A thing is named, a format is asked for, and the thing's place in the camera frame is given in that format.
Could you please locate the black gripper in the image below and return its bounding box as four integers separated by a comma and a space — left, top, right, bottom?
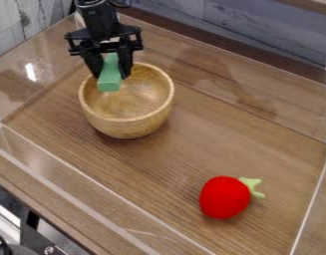
64, 0, 144, 79

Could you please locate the brown wooden bowl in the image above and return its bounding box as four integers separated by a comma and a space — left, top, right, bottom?
78, 62, 175, 138

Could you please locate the green rectangular block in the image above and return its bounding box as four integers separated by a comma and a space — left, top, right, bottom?
97, 53, 122, 92

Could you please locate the red plush strawberry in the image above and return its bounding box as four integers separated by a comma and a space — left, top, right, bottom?
197, 175, 264, 219

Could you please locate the clear acrylic tray wall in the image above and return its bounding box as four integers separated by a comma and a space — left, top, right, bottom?
0, 121, 213, 255

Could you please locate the black cable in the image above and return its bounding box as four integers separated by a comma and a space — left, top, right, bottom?
0, 232, 13, 255

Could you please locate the black table leg bracket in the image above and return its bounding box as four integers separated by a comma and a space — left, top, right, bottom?
19, 210, 68, 255

